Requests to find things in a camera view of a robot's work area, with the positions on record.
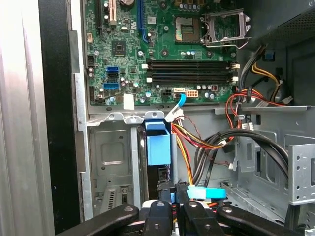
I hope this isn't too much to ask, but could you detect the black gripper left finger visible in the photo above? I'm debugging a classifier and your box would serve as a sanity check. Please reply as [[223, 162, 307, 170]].
[[56, 186, 177, 236]]

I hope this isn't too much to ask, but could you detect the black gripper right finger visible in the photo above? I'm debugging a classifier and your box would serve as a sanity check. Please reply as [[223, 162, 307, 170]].
[[176, 183, 300, 236]]

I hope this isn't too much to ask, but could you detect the orange red power wire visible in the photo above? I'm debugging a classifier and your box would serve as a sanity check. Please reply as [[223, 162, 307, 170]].
[[171, 122, 197, 187]]

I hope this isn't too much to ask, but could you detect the hard disk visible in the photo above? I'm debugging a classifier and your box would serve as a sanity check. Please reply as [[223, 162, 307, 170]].
[[136, 119, 177, 209]]

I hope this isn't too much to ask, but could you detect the grey metal disk bay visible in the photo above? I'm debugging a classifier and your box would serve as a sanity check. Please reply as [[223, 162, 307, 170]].
[[87, 110, 178, 222]]

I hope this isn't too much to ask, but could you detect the grey metal drive cage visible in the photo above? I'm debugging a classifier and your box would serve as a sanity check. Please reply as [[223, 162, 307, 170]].
[[214, 105, 315, 236]]

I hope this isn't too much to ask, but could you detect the white paper label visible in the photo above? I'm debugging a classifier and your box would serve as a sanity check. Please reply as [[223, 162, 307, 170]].
[[122, 92, 135, 111]]

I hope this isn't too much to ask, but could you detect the black RAM slot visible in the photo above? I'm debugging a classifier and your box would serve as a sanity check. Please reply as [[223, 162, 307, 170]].
[[147, 65, 234, 72], [147, 71, 234, 78], [146, 76, 239, 85], [142, 60, 241, 67]]

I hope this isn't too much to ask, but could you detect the black open PC case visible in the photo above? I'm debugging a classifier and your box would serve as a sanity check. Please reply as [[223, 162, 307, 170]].
[[38, 0, 315, 236]]

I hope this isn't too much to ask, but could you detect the metal locking lever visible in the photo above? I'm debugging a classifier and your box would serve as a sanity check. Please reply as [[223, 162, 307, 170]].
[[203, 36, 252, 49]]

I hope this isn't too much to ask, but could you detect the green motherboard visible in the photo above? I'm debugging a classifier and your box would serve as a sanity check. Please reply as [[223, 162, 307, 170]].
[[83, 0, 241, 107]]

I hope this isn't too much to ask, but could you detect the CPU socket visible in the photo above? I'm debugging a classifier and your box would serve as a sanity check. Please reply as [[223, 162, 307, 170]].
[[174, 16, 201, 45]]

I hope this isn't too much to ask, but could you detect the metal socket cover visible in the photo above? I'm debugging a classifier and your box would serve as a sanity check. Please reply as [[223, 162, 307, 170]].
[[201, 8, 252, 46]]

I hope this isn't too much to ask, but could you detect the blue expansion slot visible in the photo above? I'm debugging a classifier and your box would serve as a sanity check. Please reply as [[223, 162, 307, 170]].
[[137, 0, 146, 42]]

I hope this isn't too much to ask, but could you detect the white expansion slot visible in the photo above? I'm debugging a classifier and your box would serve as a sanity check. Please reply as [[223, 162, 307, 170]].
[[110, 0, 117, 27]]

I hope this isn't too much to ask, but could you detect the black expansion slot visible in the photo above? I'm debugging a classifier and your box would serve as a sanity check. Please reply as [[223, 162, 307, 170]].
[[96, 0, 103, 35]]

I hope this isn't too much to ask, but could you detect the grey power supply unit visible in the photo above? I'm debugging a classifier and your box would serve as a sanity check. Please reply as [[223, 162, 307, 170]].
[[246, 0, 315, 50]]

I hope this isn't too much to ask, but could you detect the black wire bundle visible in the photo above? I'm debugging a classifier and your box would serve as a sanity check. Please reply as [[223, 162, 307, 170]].
[[193, 130, 290, 187]]

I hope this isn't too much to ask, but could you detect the blue wire with white plug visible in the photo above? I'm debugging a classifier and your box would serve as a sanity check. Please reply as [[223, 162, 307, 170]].
[[164, 93, 187, 123]]

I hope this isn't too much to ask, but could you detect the red orange wire bundle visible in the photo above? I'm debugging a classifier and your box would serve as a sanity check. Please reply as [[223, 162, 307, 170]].
[[225, 88, 287, 131]]

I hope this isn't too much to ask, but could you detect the yellow wire bundle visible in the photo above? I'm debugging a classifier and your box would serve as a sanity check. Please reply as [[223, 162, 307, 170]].
[[251, 61, 284, 103]]

